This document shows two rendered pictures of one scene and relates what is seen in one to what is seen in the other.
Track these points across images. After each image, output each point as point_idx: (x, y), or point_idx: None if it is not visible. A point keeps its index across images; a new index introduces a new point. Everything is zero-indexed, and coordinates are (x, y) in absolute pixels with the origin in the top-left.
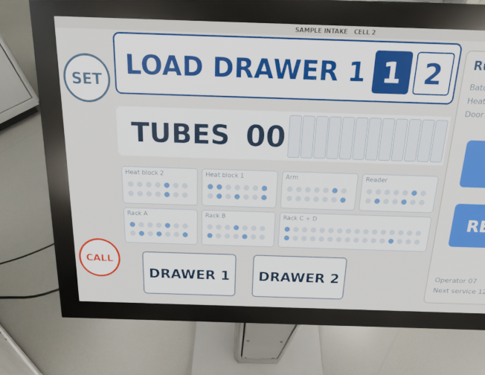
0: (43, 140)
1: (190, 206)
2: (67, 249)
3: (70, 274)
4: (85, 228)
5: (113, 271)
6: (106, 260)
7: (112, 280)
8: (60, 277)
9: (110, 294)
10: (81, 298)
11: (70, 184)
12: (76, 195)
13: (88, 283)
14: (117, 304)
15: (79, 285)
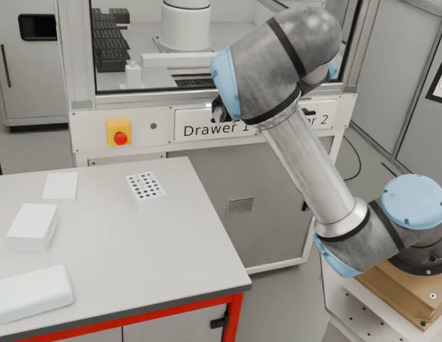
0: None
1: None
2: (436, 80)
3: (434, 87)
4: None
5: None
6: None
7: None
8: (430, 87)
9: None
10: (433, 93)
11: None
12: None
13: (438, 90)
14: None
15: (435, 90)
